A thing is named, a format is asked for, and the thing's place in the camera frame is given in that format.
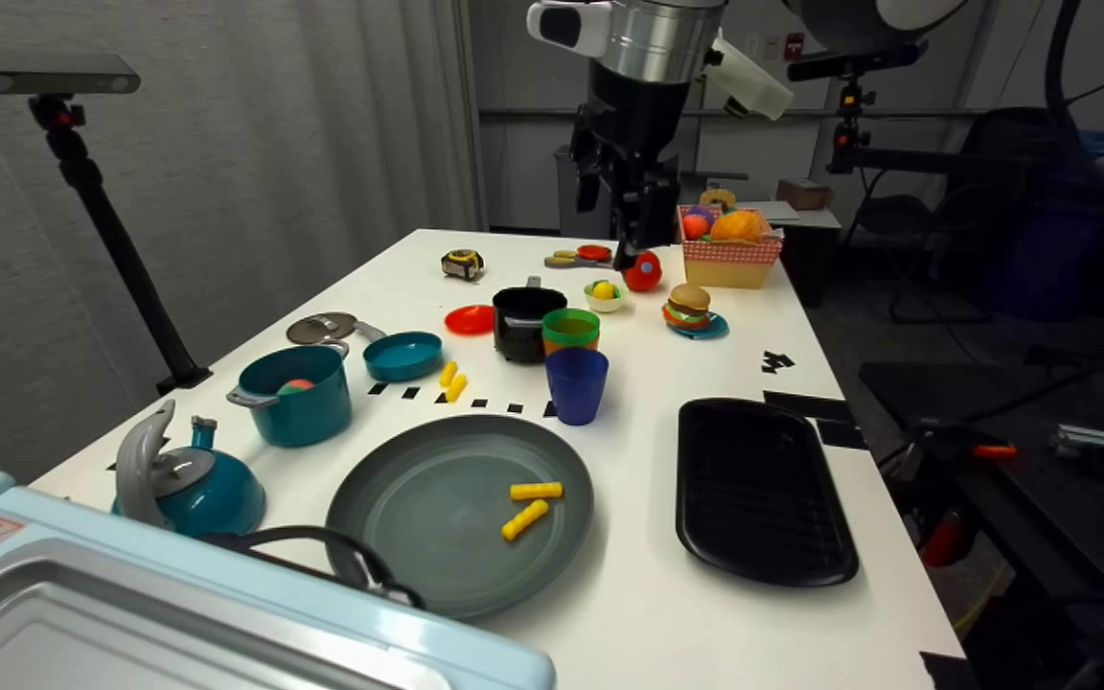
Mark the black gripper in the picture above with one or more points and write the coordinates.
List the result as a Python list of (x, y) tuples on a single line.
[(634, 119)]

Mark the green plastic cup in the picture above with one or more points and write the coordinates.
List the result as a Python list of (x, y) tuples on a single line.
[(574, 331)]

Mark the orange plastic cup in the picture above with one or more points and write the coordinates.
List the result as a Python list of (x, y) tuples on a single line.
[(552, 349)]

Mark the blue plastic cup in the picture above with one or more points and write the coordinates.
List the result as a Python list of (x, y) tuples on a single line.
[(578, 389)]

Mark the yellow toy fry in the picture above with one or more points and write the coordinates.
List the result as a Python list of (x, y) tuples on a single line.
[(447, 373), (538, 491), (458, 386), (528, 520)]

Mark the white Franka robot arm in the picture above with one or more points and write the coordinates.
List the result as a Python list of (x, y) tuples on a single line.
[(667, 31)]

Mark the small teal toy plate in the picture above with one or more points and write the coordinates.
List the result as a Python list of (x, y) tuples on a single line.
[(713, 331)]

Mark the grey-green round plate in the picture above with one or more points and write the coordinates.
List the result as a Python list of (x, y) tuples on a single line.
[(437, 510)]

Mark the small red toy food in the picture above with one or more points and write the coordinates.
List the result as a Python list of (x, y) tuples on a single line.
[(594, 255)]

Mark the small brown toy food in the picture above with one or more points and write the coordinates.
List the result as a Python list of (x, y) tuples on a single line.
[(562, 257)]

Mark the red toy tomato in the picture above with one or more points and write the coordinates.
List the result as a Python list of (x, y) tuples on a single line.
[(647, 272)]

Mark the small white toy bowl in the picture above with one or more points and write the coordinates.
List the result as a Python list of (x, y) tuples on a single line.
[(603, 297)]

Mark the orange toy fruit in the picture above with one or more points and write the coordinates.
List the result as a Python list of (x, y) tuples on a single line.
[(741, 229)]

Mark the toy burger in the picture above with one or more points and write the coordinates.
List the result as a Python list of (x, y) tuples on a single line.
[(686, 309)]

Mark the yellow and black toy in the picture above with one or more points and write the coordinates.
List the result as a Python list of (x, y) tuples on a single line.
[(462, 261)]

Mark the small brown box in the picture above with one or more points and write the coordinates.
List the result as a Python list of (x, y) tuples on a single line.
[(808, 192)]

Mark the small teal frying pan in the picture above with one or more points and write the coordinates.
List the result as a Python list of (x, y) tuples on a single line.
[(405, 357)]

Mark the grey round pot lid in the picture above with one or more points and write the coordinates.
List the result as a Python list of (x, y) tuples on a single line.
[(318, 329)]

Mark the black baking tray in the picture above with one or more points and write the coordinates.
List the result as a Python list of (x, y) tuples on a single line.
[(766, 491)]

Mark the grey fabric backdrop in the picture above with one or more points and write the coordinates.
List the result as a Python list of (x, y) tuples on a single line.
[(257, 127)]

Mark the teal toy pot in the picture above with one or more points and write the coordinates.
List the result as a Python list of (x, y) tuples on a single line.
[(304, 417)]

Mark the black office chair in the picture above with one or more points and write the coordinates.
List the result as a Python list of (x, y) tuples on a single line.
[(1014, 178)]

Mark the blue bin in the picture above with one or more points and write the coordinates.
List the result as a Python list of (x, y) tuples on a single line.
[(1090, 215)]

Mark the teal toy kettle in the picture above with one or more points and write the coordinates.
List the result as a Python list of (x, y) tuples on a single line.
[(211, 500)]

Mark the light blue toaster oven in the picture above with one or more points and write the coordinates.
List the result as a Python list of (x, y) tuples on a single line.
[(133, 616)]

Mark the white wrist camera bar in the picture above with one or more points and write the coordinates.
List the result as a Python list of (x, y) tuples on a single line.
[(745, 79)]

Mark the black camera stand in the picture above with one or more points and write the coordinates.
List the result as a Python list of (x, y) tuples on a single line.
[(849, 119)]

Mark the grey camera bar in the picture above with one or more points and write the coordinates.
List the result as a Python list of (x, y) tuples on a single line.
[(865, 60)]

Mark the black camera tripod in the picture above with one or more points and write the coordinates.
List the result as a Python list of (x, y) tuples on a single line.
[(117, 255)]

